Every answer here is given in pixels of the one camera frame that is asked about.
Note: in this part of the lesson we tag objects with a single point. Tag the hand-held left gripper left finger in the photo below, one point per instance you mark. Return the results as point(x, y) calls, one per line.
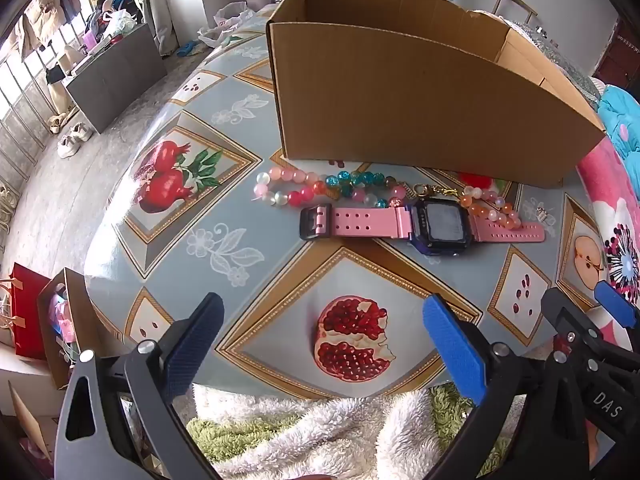
point(192, 345)

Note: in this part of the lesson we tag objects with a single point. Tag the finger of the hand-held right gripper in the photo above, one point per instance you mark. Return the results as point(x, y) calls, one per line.
point(565, 310)
point(617, 302)

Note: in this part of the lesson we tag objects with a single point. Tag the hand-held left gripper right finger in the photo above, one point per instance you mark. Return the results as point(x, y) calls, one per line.
point(452, 350)

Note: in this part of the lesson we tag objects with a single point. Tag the small silver charm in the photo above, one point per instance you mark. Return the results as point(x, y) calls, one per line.
point(542, 214)

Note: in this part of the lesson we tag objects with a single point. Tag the black wristwatch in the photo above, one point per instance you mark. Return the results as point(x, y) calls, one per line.
point(365, 222)

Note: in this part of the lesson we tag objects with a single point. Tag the gold clasp pendant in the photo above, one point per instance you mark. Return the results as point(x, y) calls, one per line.
point(424, 190)

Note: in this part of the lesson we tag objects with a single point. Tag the brown cardboard box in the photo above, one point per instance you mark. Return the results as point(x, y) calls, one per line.
point(400, 110)

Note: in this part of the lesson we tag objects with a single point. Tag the fruit print tablecloth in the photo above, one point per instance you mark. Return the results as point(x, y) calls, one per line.
point(200, 270)

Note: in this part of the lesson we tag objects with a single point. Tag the green fleece blanket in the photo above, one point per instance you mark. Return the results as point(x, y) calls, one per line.
point(225, 430)

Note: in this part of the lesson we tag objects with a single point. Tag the pink floral blanket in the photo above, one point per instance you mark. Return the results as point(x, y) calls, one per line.
point(610, 195)

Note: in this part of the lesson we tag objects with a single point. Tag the open brown carton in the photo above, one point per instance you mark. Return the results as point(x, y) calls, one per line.
point(75, 300)

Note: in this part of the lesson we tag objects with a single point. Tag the white fleece blanket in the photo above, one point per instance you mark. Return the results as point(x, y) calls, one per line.
point(325, 440)

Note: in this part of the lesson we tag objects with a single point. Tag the red paper bag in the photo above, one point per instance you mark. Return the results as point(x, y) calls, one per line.
point(30, 310)

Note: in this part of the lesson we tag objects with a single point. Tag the flat cardboard sheet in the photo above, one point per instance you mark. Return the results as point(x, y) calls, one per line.
point(25, 420)

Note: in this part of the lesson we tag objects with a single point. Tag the light blue quilt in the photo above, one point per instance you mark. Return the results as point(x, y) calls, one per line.
point(622, 115)

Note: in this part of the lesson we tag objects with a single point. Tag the white shoe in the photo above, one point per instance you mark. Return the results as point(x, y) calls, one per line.
point(80, 132)
point(67, 147)

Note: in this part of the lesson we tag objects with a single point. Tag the dark red door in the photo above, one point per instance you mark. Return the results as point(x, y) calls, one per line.
point(620, 55)

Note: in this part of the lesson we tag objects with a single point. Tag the grey lace-edged cloth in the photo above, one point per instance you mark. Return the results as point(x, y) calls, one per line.
point(560, 55)

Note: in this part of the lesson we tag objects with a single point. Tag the pair of beige slippers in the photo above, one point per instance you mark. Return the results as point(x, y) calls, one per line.
point(55, 123)

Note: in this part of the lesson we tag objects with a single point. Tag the grey cabinet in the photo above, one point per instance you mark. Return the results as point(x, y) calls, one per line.
point(115, 85)

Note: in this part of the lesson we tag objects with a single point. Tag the metal window railing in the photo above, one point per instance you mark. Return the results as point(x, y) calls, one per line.
point(25, 110)

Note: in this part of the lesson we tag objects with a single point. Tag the clear plastic bag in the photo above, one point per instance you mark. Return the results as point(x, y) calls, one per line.
point(230, 20)

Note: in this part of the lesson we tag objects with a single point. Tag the white plastic bag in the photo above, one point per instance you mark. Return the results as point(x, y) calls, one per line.
point(120, 22)

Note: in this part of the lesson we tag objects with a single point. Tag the grey curtain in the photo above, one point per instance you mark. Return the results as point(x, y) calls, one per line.
point(165, 0)

